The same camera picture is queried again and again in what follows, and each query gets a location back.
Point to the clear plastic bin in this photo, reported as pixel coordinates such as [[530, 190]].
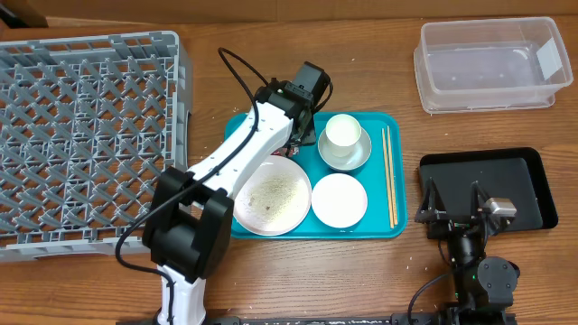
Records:
[[491, 64]]

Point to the grey plastic dish rack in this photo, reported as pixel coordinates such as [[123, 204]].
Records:
[[87, 126]]

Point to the cream white cup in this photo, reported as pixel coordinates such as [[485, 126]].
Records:
[[342, 132]]

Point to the teal serving tray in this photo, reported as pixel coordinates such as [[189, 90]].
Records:
[[375, 223]]

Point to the pink bowl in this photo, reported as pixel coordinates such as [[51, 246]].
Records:
[[339, 200]]

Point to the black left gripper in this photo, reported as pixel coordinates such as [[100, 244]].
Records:
[[310, 138]]

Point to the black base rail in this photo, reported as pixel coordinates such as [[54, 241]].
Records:
[[316, 321]]

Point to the black rectangular tray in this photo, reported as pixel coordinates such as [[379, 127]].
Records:
[[516, 174]]

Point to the large white dirty plate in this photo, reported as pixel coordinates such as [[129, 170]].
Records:
[[275, 199]]

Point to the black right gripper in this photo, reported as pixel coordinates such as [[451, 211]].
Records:
[[454, 224]]

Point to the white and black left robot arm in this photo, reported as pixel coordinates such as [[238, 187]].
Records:
[[189, 229]]

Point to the grey bowl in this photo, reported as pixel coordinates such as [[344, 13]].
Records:
[[357, 158]]

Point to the wooden chopstick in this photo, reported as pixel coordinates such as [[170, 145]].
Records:
[[392, 181], [388, 186]]

